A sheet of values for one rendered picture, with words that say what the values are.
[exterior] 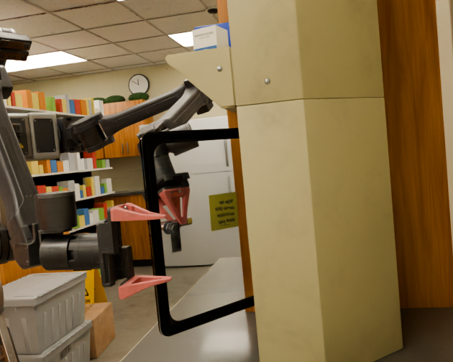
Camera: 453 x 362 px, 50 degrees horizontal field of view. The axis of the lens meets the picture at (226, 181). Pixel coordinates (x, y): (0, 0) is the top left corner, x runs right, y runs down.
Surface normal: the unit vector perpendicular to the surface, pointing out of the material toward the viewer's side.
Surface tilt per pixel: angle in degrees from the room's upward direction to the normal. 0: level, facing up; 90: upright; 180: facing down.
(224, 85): 90
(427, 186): 90
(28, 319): 95
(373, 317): 90
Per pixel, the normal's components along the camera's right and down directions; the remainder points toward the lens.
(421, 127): -0.20, 0.07
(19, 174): 0.60, -0.52
